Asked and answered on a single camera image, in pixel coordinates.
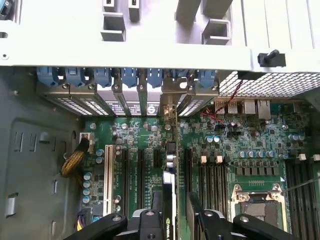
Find thin metal locking lever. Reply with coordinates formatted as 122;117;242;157
280;175;320;195

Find black case knob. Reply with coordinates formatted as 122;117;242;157
256;49;287;68

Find perforated metal slot cover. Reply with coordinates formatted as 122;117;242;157
177;86;220;118
36;83;87;116
68;84;117;117

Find white expansion slot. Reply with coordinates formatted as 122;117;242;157
103;144;114;216

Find short black expansion slot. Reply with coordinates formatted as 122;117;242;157
152;149;162;169

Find grey square metal bracket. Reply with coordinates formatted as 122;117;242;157
201;18;233;46
100;11;126;43

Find blue slot retention clip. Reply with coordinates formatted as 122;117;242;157
64;66;86;88
36;66;60;88
198;69;216;89
146;68;164;89
93;67;113;88
121;67;138;89

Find red and black wire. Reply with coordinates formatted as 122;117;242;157
199;79;244;125

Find grey metal pc case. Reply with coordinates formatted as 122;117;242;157
0;0;320;240

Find silver ethernet port block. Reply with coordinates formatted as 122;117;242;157
242;99;273;120

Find green motherboard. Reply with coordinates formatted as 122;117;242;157
79;98;320;240

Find black ram slot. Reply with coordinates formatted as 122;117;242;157
205;161;213;211
218;161;228;219
198;161;206;210
211;161;220;213

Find multicolour wire connector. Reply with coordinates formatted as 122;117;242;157
76;209;91;233

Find silver usb port block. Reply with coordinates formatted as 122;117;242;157
213;99;241;115

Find long black expansion slot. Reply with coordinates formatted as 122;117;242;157
121;148;130;217
136;148;146;210
183;147;193;194

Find yellow braided power cable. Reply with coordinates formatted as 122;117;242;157
60;137;91;186

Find silver cpu socket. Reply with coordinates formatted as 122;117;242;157
229;183;289;235

